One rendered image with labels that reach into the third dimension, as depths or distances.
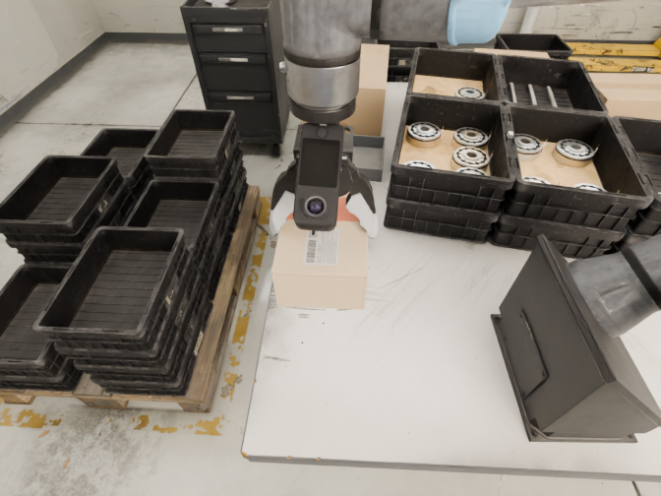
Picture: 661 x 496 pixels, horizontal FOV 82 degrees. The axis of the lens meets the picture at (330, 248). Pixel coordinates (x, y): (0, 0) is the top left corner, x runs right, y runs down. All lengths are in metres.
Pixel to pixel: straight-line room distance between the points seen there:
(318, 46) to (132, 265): 1.20
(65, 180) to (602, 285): 1.90
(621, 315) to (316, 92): 0.63
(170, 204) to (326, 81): 1.50
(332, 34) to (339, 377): 0.67
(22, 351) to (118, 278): 0.46
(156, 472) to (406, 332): 1.06
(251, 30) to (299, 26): 1.92
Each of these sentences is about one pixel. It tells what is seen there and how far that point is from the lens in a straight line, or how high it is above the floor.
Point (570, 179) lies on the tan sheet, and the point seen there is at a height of 0.83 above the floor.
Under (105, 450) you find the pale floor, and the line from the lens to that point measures 1.73.
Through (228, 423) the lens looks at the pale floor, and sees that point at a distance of 1.60.
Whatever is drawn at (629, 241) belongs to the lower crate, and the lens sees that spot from 1.20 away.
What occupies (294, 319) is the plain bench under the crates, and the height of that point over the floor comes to 0.70.
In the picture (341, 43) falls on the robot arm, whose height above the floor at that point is 1.36.
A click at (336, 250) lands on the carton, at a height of 1.12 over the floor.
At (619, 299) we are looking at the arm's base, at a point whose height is 0.96.
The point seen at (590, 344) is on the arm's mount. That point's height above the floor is 0.98.
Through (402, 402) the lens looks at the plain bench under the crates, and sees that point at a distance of 0.85.
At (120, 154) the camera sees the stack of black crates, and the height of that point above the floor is 0.38.
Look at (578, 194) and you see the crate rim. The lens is 1.06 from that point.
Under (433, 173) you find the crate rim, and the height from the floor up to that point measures 0.92.
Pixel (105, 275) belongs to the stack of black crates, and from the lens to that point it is 1.48.
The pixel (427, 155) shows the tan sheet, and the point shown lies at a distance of 1.22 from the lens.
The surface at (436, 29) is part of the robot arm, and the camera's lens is 0.37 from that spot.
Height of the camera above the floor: 1.49
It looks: 48 degrees down
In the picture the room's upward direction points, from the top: straight up
